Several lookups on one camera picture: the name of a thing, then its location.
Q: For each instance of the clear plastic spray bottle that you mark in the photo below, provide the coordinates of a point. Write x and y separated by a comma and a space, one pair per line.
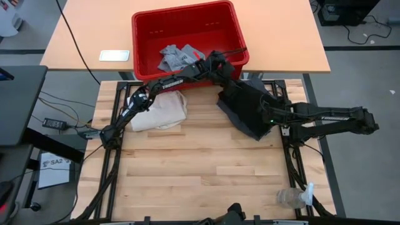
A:
290, 198

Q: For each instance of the black equipment box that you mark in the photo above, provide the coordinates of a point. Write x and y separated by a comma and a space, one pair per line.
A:
343, 12

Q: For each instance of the black power adapter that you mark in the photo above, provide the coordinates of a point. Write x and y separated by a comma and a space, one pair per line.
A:
53, 124

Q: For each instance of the black caster wheel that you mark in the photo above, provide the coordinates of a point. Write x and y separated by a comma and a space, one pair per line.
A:
35, 206

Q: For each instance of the white printed paper sheet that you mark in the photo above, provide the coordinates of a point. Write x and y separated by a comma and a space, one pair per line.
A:
54, 172

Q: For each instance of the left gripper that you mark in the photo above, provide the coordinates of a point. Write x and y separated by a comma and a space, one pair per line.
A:
218, 68

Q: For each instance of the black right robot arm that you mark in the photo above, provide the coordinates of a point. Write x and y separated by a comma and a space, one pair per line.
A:
334, 118

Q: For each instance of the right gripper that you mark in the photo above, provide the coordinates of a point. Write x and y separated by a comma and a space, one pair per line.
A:
262, 111

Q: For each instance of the grey power brick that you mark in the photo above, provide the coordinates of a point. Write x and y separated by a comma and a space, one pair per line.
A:
89, 134

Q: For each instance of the black aluminium table frame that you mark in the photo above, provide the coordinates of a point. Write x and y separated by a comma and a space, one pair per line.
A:
112, 193

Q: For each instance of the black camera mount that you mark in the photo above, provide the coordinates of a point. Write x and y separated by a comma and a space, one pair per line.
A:
234, 214

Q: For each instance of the red plastic laundry bin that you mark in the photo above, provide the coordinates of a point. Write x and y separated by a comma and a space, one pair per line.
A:
187, 28

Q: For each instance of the dark grey garment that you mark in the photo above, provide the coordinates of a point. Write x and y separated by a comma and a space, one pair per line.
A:
254, 85

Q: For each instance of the cream canvas tote bag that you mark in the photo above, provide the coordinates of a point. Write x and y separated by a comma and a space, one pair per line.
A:
162, 109

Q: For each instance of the white smartphone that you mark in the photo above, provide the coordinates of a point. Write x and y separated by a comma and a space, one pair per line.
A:
114, 55

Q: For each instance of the light wooden desk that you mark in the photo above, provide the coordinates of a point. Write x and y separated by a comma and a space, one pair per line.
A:
281, 31

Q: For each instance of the light grey shirt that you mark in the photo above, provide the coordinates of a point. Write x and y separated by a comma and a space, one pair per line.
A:
176, 57

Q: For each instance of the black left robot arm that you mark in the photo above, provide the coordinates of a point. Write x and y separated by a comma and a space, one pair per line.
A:
172, 83

